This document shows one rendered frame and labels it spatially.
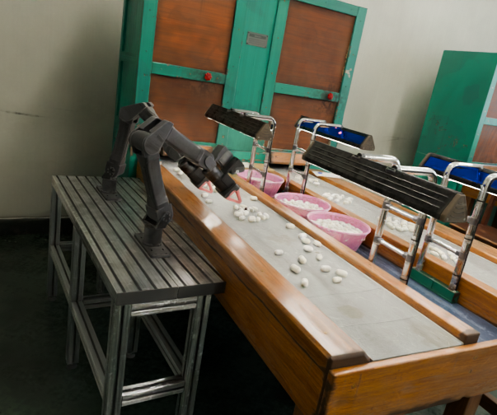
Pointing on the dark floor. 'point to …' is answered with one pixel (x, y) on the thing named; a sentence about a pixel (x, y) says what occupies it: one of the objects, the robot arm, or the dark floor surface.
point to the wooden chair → (496, 240)
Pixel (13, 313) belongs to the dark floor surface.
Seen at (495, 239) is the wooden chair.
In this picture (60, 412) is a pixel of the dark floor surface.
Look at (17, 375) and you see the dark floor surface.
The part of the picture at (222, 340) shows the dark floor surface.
